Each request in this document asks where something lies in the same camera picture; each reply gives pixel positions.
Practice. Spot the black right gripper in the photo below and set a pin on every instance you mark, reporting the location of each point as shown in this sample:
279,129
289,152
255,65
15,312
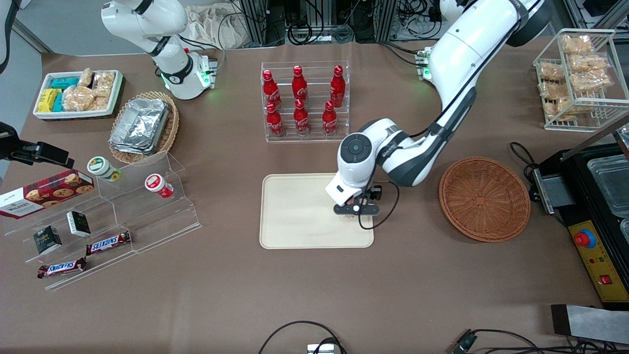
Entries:
19,150

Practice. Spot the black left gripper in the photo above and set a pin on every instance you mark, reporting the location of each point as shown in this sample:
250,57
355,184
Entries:
372,192

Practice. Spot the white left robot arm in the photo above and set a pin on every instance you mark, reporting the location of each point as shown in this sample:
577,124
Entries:
462,49

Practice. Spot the white rectangular snack tray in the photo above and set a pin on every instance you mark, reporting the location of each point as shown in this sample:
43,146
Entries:
73,115

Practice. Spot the cream plastic serving tray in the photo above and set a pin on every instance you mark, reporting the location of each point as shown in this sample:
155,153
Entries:
295,211

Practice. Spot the brown round wicker basket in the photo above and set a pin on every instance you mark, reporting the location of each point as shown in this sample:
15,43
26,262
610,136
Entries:
484,199

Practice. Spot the light wicker basket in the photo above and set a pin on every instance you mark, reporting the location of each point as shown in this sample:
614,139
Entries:
172,125

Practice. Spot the yellow snack packet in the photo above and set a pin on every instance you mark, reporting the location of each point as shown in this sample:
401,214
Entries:
49,100

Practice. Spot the teal snack packet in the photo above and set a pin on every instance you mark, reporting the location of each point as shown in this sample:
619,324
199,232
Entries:
65,82
58,102

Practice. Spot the Walkers tartan shortbread box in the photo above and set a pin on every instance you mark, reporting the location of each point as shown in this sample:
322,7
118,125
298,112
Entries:
49,194

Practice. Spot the clear rice cracker bag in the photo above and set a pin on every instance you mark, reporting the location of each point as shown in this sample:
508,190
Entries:
86,77
78,98
101,103
588,63
552,72
554,91
104,83
592,81
557,109
577,44

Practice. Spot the red cola bottle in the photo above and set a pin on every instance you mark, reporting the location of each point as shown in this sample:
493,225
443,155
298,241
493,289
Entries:
337,88
271,88
301,120
275,123
300,86
329,120

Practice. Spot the clear acrylic bottle rack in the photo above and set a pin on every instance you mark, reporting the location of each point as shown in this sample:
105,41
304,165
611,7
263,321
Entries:
304,138

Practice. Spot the green lidded yogurt cup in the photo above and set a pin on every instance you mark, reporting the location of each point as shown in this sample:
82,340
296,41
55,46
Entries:
100,167

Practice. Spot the black Face carton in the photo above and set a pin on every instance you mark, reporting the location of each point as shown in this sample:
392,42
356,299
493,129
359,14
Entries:
47,241

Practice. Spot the black and white small carton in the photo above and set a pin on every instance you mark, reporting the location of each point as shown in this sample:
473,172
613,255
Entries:
78,223

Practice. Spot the aluminium foil container stack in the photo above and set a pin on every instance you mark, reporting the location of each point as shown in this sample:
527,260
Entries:
140,125

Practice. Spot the Snickers chocolate bar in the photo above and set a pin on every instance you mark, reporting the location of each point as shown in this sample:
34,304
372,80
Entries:
108,243
61,268

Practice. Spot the red lidded yogurt cup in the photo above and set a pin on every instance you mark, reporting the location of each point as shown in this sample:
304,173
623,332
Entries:
157,185

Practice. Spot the clear acrylic stepped display stand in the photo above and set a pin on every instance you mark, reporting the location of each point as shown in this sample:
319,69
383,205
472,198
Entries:
147,221

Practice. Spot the grey metal box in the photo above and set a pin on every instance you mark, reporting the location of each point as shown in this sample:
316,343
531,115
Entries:
555,189

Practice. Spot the red emergency stop button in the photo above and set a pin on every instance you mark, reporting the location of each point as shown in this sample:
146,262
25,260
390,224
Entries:
585,239

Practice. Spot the black appliance housing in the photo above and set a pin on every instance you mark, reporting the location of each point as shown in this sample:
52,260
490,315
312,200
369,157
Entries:
594,223

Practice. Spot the beige crumpled cloth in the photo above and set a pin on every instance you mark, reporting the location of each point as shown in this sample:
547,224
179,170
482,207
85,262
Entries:
211,27

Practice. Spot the yellow control panel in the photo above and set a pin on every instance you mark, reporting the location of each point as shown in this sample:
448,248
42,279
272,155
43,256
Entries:
599,265

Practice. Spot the clear plastic container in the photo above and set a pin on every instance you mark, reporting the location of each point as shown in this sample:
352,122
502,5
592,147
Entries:
612,184

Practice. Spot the grey metal plate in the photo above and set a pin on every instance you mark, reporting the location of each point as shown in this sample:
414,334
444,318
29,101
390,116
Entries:
589,323

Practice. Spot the aluminium frame equipment rack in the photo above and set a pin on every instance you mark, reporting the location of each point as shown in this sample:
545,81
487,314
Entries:
255,19

